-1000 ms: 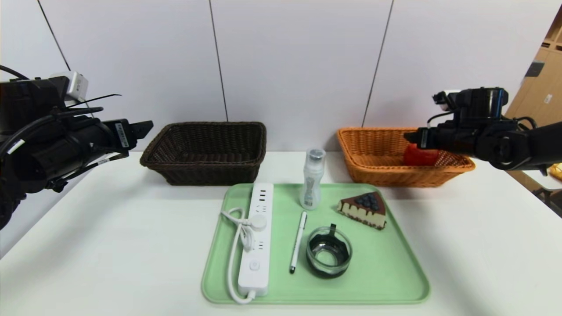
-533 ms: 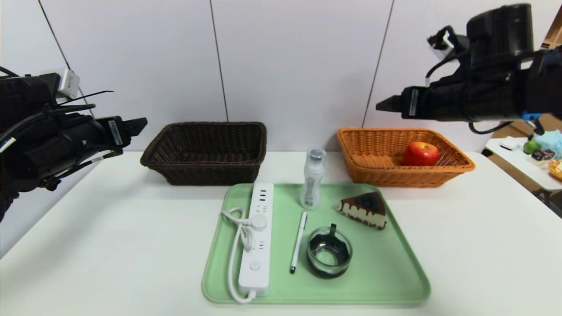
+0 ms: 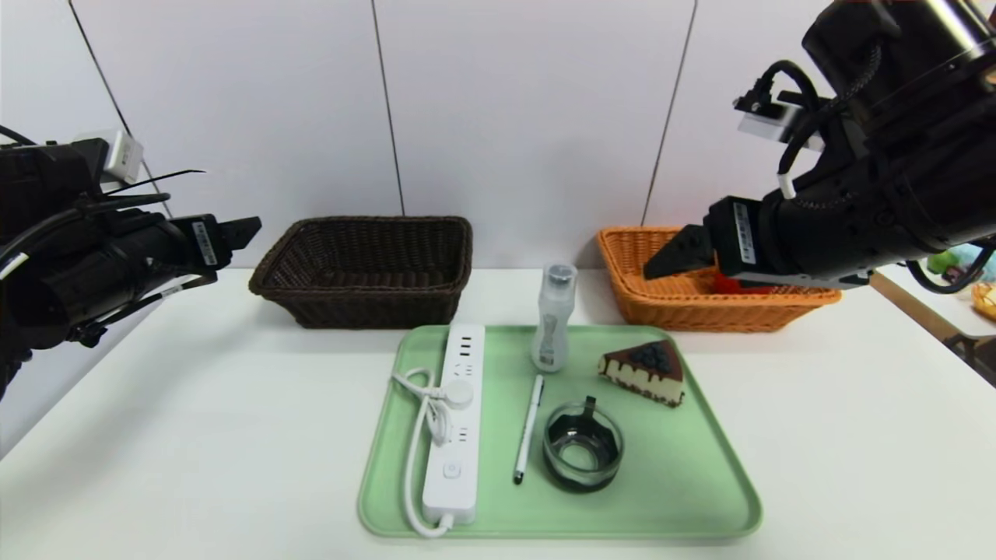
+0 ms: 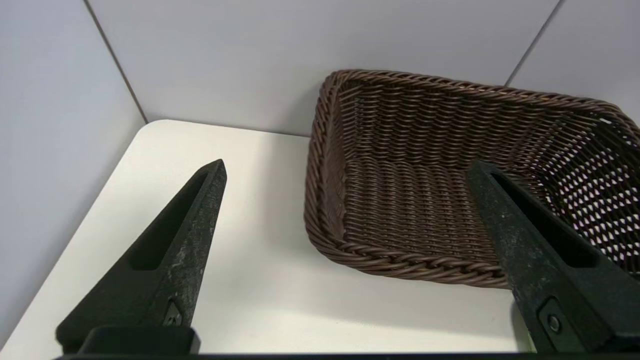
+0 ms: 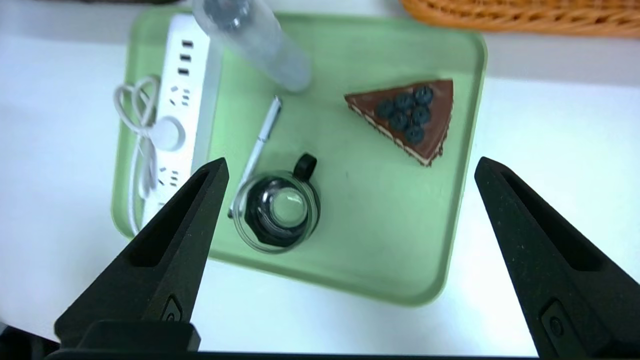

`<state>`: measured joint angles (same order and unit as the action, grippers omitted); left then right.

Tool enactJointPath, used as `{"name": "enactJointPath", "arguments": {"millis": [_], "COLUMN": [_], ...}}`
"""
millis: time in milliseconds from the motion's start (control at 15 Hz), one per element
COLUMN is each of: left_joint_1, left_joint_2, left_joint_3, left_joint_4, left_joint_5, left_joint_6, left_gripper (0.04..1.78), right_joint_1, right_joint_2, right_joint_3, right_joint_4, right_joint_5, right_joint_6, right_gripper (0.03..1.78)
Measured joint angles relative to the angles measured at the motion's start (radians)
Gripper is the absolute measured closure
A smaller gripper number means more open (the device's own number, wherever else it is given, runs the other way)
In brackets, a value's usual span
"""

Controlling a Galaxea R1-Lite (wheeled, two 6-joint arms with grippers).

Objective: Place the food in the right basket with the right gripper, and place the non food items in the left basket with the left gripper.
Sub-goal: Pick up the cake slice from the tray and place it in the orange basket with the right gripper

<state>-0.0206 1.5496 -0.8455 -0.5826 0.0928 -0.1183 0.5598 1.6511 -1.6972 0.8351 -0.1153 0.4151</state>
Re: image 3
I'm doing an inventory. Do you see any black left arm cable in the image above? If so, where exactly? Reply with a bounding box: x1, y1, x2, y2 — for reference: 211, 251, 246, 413
0, 193, 172, 257

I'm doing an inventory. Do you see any orange wicker basket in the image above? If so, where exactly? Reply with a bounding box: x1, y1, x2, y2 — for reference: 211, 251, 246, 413
597, 226, 843, 334

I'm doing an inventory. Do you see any glass cup with black handle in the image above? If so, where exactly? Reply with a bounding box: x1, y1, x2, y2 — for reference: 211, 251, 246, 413
542, 396, 625, 492

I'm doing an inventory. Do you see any red apple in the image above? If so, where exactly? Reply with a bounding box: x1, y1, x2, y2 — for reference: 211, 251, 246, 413
714, 268, 775, 295

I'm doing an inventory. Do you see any white power strip cable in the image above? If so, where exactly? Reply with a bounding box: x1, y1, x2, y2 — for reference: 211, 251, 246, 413
391, 367, 474, 537

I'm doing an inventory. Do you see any white stylus pen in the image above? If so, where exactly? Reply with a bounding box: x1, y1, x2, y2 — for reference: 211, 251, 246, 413
512, 374, 545, 485

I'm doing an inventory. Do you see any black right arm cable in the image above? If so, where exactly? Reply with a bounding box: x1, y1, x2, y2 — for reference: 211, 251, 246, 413
905, 245, 996, 296

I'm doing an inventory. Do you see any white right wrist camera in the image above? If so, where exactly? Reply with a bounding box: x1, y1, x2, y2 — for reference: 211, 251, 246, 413
735, 89, 826, 152

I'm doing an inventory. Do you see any white side table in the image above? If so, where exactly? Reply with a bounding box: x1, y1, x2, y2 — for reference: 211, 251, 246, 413
871, 264, 996, 343

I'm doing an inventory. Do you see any chocolate blueberry cake slice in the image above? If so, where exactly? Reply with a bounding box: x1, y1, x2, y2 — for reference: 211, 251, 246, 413
598, 340, 685, 408

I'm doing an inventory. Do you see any clear plastic bottle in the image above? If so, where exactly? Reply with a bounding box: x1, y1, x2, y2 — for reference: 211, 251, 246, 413
531, 263, 577, 373

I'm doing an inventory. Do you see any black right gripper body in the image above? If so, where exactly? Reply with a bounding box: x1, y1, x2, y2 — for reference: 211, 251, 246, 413
703, 149, 885, 290

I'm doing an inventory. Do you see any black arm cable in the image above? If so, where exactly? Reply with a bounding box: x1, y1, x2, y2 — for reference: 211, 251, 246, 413
0, 193, 172, 257
905, 245, 996, 296

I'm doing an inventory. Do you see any white power strip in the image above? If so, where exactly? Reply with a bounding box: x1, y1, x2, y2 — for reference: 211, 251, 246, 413
422, 324, 486, 523

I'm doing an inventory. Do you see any dark brown wicker basket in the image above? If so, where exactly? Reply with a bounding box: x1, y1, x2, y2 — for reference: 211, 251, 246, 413
248, 216, 474, 330

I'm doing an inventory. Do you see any light green plastic tray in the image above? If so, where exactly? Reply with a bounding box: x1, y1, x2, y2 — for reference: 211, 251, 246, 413
358, 324, 763, 537

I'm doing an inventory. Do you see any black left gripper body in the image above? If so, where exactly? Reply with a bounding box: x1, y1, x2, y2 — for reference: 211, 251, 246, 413
98, 213, 233, 302

